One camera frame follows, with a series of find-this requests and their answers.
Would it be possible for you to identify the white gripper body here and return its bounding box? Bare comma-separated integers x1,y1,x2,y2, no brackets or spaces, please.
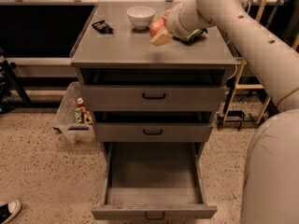
166,4,190,38

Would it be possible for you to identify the red apple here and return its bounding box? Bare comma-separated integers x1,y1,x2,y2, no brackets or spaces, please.
149,18,165,37

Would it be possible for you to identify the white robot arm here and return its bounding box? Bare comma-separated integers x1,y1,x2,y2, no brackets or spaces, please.
149,0,299,224

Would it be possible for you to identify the grey drawer cabinet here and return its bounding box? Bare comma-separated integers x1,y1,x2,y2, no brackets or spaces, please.
71,1,235,147

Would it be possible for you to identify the grey top drawer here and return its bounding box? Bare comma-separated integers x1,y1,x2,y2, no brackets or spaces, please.
81,85,224,111

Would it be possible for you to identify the grey drawer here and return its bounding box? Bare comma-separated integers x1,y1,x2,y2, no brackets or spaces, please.
93,123,213,142
92,142,217,221
81,85,224,111

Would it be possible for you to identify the grey middle drawer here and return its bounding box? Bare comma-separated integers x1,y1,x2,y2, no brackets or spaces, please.
93,123,213,142

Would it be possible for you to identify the grey bottom drawer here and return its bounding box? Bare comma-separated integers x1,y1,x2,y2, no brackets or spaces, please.
92,142,217,221

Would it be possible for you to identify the green chip bag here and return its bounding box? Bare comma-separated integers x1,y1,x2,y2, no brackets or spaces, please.
180,28,207,42

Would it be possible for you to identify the white bowl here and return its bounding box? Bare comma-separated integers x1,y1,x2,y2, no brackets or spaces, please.
126,6,155,30

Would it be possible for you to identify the black snack wrapper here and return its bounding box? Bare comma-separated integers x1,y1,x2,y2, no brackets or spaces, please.
92,21,114,34

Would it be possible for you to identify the green can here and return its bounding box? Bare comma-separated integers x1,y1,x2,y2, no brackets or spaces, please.
74,108,82,123

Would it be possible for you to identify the clear plastic bin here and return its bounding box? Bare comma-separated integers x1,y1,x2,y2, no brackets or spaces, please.
53,82,95,143

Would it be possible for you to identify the black stand left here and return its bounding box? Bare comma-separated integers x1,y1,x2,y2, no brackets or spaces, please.
0,50,32,114

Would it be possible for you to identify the black white sneaker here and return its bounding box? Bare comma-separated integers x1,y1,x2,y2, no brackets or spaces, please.
0,200,21,224

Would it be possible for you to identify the yellow ladder frame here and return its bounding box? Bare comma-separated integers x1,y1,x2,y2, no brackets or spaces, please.
221,0,299,126

